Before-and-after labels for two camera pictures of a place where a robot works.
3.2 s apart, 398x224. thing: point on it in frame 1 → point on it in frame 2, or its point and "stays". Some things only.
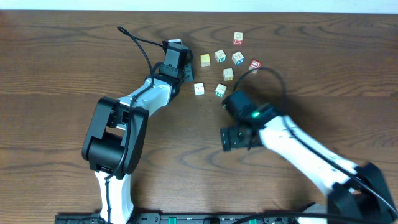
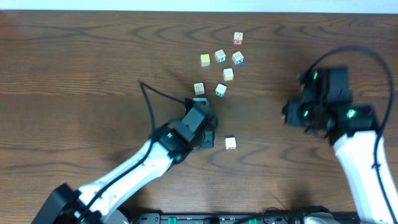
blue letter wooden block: x=237 y=58 stays
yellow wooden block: x=205 y=60 stays
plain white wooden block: x=199 y=89 stays
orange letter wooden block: x=228 y=74 stays
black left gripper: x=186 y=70 → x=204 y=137
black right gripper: x=231 y=139 → x=294 y=113
